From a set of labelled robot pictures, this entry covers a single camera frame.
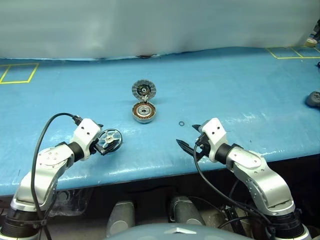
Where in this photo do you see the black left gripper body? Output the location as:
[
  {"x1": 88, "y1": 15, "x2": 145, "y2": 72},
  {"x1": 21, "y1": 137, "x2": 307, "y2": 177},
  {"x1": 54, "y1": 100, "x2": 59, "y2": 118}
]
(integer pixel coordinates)
[{"x1": 89, "y1": 139, "x2": 99, "y2": 155}]

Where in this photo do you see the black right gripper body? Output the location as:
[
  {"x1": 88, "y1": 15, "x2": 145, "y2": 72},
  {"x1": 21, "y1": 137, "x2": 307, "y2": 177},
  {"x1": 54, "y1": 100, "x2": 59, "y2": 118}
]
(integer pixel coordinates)
[{"x1": 193, "y1": 133, "x2": 211, "y2": 161}]

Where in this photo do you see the black motor rotor wheel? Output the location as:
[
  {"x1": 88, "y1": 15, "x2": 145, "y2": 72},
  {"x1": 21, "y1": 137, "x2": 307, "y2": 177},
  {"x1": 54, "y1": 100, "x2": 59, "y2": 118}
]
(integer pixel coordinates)
[{"x1": 96, "y1": 128, "x2": 124, "y2": 156}]

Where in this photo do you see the silver motor stator housing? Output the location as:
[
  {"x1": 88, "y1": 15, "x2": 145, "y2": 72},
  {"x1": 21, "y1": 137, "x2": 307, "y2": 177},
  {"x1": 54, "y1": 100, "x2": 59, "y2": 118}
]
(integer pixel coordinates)
[{"x1": 131, "y1": 101, "x2": 157, "y2": 124}]

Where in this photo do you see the silver hinged motor lid disc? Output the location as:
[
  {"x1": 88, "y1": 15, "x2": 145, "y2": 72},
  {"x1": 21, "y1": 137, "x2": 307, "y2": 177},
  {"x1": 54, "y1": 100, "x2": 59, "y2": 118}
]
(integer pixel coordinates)
[{"x1": 131, "y1": 78, "x2": 157, "y2": 102}]

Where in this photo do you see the blue table cover sheet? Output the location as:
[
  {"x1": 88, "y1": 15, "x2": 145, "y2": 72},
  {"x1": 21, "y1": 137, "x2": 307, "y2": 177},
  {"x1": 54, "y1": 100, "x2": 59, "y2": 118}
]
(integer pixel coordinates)
[{"x1": 0, "y1": 46, "x2": 320, "y2": 197}]

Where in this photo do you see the clear plastic bag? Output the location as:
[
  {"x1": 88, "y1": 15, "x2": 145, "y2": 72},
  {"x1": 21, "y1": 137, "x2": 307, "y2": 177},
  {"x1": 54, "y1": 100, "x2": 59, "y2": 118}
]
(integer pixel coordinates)
[{"x1": 47, "y1": 188, "x2": 91, "y2": 217}]

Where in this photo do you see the grey rounded robot leg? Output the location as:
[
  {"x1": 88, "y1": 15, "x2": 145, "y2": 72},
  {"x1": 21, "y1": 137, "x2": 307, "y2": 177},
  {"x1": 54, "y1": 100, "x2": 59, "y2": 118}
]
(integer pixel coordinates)
[{"x1": 169, "y1": 196, "x2": 206, "y2": 226}]

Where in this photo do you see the grey robot torso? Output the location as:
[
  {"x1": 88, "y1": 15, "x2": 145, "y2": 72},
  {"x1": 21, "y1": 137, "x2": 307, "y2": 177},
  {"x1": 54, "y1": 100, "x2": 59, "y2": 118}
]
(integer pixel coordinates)
[{"x1": 104, "y1": 222, "x2": 251, "y2": 240}]

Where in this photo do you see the white backdrop sheet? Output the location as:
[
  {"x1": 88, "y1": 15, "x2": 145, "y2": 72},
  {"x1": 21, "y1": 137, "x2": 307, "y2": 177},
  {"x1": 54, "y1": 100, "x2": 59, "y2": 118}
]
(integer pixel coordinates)
[{"x1": 0, "y1": 0, "x2": 320, "y2": 61}]

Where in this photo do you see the grey remote controller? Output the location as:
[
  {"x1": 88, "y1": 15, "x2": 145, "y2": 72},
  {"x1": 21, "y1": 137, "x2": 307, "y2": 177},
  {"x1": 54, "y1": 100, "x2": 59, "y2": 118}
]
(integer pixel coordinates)
[{"x1": 305, "y1": 91, "x2": 320, "y2": 108}]

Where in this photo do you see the dark shelf clutter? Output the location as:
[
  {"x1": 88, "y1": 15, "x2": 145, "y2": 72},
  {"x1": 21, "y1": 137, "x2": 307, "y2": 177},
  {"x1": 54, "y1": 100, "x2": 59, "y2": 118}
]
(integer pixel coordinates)
[{"x1": 311, "y1": 18, "x2": 320, "y2": 42}]

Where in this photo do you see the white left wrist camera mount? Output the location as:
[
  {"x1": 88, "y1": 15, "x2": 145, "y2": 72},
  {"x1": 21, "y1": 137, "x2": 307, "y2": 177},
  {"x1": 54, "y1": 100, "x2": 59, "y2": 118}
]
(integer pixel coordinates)
[{"x1": 72, "y1": 118, "x2": 102, "y2": 161}]

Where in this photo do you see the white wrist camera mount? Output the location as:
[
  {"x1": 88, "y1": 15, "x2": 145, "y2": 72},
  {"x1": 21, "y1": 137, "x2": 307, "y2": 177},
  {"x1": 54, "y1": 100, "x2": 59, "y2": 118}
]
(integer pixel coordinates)
[
  {"x1": 72, "y1": 118, "x2": 102, "y2": 161},
  {"x1": 201, "y1": 118, "x2": 230, "y2": 163}
]

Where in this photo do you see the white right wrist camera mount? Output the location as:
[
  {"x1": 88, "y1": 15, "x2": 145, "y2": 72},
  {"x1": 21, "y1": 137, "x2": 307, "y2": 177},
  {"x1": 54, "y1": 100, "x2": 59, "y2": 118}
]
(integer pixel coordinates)
[{"x1": 201, "y1": 118, "x2": 230, "y2": 163}]

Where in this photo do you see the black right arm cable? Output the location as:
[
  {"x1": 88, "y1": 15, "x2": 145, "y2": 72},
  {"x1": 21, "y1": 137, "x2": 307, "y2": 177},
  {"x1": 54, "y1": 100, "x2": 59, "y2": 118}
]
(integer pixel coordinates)
[{"x1": 192, "y1": 139, "x2": 278, "y2": 240}]

